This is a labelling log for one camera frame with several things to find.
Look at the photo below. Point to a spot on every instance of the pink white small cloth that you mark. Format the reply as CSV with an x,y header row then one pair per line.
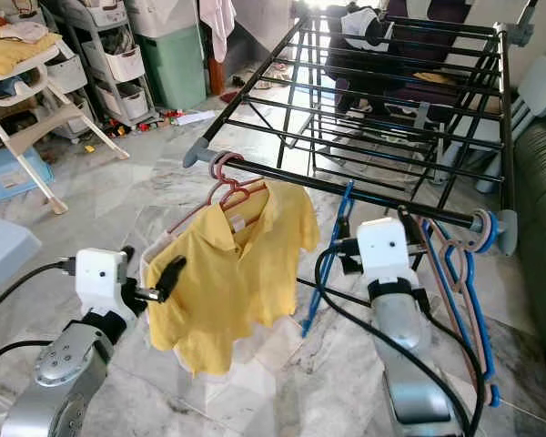
x,y
25,32

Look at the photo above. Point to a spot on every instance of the red cloth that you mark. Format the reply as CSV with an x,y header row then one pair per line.
x,y
230,96

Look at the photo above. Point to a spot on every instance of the white drawer cart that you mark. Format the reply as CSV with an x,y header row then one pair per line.
x,y
123,59

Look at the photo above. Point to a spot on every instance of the black clothes drying rack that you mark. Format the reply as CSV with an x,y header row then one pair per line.
x,y
198,152

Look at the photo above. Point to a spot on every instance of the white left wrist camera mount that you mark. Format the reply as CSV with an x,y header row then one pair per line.
x,y
100,278

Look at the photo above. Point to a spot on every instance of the dark upholstered chair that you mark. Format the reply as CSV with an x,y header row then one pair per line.
x,y
355,55

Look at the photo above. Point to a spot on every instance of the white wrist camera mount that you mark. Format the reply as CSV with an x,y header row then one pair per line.
x,y
387,246
100,278

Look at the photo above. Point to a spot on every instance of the white hanging cloth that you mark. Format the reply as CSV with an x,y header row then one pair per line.
x,y
216,27

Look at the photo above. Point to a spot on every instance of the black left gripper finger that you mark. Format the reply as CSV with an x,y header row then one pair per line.
x,y
171,273

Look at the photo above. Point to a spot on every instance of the pink paper piece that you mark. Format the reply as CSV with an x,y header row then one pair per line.
x,y
224,114

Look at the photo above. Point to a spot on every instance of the yellow cushion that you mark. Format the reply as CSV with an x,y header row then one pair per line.
x,y
14,53

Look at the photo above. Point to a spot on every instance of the light blue folding table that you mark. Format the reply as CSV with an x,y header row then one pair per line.
x,y
5,264

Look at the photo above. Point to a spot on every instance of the light blue storage box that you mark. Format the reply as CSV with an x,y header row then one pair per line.
x,y
14,173

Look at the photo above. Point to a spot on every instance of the reddish plastic hanger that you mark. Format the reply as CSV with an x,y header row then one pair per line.
x,y
241,191

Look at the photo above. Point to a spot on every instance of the grey plastic chair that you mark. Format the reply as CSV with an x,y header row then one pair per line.
x,y
541,86

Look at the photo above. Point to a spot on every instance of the white baby high chair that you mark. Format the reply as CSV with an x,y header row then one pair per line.
x,y
27,77

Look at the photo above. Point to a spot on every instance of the white paper sheet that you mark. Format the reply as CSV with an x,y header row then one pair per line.
x,y
194,116

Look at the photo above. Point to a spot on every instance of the yellow polo shirt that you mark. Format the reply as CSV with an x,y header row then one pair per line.
x,y
227,282

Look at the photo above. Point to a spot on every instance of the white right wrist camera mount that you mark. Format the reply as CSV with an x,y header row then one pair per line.
x,y
387,246

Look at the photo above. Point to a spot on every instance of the dark green sofa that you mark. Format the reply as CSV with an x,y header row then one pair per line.
x,y
541,228

